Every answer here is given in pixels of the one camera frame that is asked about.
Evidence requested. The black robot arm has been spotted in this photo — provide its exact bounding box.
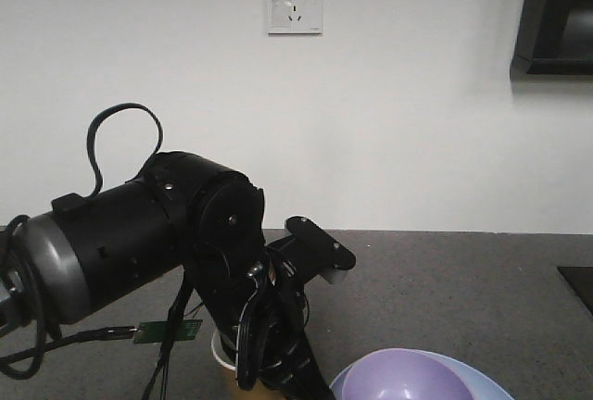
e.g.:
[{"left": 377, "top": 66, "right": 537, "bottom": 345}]
[{"left": 1, "top": 152, "right": 356, "bottom": 399}]

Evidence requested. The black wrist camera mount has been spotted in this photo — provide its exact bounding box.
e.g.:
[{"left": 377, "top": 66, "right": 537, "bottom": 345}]
[{"left": 282, "top": 216, "right": 356, "bottom": 284}]

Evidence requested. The green circuit board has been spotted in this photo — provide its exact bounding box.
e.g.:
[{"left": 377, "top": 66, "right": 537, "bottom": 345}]
[{"left": 132, "top": 319, "right": 203, "bottom": 344}]

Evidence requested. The brown paper cup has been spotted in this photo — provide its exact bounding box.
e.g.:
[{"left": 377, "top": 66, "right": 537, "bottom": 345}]
[{"left": 210, "top": 329, "right": 284, "bottom": 400}]

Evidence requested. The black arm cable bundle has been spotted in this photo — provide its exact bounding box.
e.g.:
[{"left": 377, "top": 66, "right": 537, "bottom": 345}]
[{"left": 0, "top": 103, "right": 205, "bottom": 400}]

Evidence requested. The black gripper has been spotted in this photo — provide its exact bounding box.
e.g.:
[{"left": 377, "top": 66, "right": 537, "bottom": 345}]
[{"left": 233, "top": 237, "right": 334, "bottom": 399}]

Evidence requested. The light blue plate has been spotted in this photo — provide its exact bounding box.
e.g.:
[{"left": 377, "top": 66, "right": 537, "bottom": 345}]
[{"left": 330, "top": 349, "right": 511, "bottom": 399}]

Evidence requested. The white wall power socket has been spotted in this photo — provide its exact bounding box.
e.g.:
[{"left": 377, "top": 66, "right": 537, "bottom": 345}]
[{"left": 265, "top": 0, "right": 324, "bottom": 36}]

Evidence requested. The purple plastic bowl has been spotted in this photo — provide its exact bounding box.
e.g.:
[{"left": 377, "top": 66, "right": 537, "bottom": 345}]
[{"left": 341, "top": 347, "right": 473, "bottom": 400}]

